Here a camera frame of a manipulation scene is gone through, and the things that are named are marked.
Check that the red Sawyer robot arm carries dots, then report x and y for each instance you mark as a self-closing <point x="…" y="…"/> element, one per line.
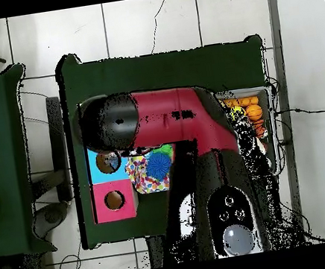
<point x="171" y="115"/>

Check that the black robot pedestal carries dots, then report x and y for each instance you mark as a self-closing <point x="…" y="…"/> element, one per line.
<point x="156" y="253"/>

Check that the shallow clear mesh bin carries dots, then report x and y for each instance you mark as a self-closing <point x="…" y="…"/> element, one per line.
<point x="270" y="139"/>

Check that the large blue fuzzy spiky ball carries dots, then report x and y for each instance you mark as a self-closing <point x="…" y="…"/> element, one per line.
<point x="158" y="165"/>

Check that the large polka dot cloth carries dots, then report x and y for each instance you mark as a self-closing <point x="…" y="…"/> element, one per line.
<point x="136" y="174"/>

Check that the wooden box with three holes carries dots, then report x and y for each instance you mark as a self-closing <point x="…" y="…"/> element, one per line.
<point x="100" y="201"/>

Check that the orange toy basketball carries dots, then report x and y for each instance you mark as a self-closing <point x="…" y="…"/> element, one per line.
<point x="254" y="112"/>

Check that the green spiky ball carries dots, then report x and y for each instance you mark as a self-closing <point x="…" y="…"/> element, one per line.
<point x="166" y="149"/>

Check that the yellow ball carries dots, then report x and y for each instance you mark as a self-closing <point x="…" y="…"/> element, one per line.
<point x="237" y="111"/>

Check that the clear bottle with blue label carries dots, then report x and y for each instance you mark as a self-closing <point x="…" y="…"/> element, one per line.
<point x="112" y="160"/>

